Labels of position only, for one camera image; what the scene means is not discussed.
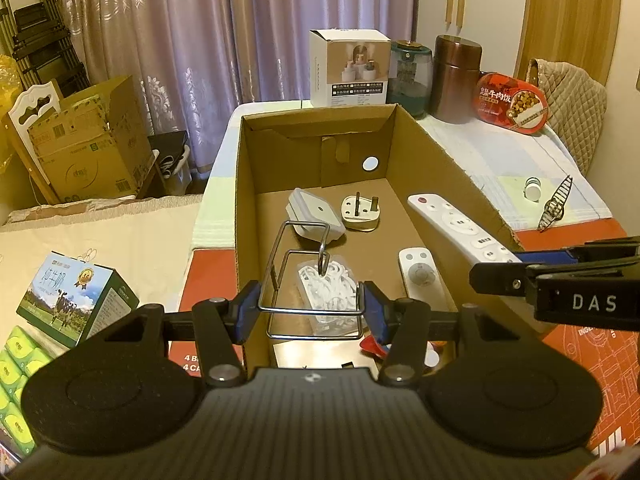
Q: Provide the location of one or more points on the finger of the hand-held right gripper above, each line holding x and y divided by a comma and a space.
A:
545, 257
500, 277

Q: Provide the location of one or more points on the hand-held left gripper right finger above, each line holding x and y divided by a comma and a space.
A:
375, 312

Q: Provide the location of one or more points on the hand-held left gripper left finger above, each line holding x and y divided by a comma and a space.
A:
247, 307

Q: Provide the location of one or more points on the small white remote control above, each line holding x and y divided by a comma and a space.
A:
422, 275

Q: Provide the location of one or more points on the long white remote control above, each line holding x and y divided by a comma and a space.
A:
450, 220

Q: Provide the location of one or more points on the white round plug adapter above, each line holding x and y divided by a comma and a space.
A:
360, 212

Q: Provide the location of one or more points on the white square power adapter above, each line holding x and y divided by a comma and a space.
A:
312, 210

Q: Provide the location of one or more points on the cardboard box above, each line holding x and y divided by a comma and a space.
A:
280, 160

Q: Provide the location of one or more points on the small white cap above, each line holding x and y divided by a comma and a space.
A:
531, 190

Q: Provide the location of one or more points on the red printed mat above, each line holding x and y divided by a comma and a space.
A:
590, 375

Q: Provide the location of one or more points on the pale checkered tablecloth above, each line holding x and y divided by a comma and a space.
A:
480, 160

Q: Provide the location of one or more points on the beige quilted cloth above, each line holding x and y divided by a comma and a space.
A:
575, 105

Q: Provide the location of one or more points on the red food box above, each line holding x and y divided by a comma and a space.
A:
510, 105

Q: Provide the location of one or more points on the cream bedspread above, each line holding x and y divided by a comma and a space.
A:
100, 240

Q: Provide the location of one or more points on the black bag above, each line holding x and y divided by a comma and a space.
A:
170, 160

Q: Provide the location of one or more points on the milk carton box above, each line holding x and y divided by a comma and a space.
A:
65, 295

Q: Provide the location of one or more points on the brown metal canister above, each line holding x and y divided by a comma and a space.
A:
455, 85

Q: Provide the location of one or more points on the green glass jar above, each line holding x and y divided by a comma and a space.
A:
410, 80

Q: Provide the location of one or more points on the printed cardboard carton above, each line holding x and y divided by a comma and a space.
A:
80, 160

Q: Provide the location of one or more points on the plain brown cardboard carton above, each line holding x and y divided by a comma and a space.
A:
130, 115

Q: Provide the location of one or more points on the stack of green tissue packs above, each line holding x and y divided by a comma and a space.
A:
20, 375

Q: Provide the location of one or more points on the white product box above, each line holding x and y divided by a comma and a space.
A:
345, 70

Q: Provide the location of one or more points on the wooden door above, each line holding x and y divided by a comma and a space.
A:
565, 10

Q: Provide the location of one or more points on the white carved wooden panel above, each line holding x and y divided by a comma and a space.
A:
30, 105

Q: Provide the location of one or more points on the yellow plastic bag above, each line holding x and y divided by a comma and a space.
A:
7, 85

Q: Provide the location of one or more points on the black folding hand trolley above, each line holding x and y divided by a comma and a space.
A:
40, 35

